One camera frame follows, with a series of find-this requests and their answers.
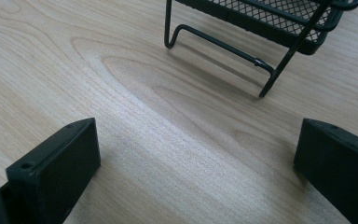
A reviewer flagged black wire basket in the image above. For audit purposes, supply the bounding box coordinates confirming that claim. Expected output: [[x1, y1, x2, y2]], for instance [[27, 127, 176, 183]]
[[164, 0, 358, 99]]

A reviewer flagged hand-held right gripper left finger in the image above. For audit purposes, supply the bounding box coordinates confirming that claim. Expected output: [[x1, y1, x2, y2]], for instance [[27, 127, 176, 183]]
[[6, 118, 102, 224]]

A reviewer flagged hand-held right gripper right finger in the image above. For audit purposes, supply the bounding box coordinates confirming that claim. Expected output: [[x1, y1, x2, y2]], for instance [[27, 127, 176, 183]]
[[293, 118, 358, 224]]

